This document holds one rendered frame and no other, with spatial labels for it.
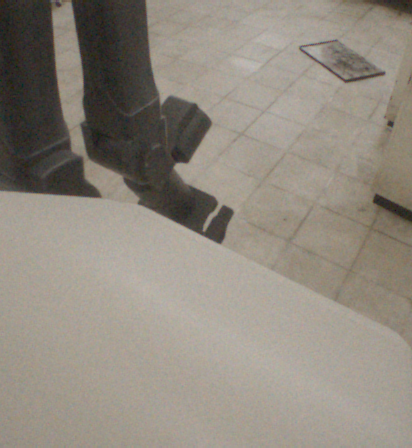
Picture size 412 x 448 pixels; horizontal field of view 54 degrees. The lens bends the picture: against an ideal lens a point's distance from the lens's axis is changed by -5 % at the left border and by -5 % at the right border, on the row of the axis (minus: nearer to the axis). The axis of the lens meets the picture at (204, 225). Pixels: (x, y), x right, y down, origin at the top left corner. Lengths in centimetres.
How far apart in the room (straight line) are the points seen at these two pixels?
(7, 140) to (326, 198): 200
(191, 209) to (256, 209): 153
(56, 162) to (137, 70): 12
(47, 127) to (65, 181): 4
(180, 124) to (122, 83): 13
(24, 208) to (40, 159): 17
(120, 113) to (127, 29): 7
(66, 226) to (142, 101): 26
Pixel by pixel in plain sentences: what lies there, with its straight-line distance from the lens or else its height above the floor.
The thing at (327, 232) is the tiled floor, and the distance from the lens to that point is 206.
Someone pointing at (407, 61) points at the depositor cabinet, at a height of 48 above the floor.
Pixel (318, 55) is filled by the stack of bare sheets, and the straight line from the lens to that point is 358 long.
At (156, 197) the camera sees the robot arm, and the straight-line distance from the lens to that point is 50.
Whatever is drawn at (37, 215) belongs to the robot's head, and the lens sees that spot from 16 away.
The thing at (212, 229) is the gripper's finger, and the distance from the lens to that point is 58.
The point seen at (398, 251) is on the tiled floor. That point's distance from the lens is 210.
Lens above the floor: 149
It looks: 48 degrees down
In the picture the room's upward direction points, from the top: straight up
